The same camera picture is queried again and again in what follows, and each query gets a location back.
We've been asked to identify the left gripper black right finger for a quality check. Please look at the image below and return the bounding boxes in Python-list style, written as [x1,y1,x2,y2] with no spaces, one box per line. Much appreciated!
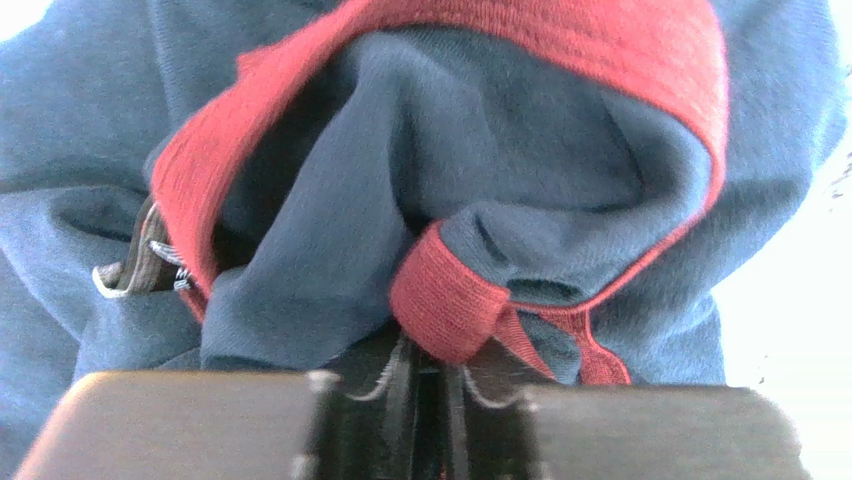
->
[442,340,551,479]

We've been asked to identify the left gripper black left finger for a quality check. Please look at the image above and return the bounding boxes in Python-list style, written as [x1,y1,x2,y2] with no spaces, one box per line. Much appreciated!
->
[314,326,416,479]

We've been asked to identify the navy maroon tank top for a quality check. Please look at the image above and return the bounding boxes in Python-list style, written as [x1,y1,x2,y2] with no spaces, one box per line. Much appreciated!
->
[1,1,845,477]

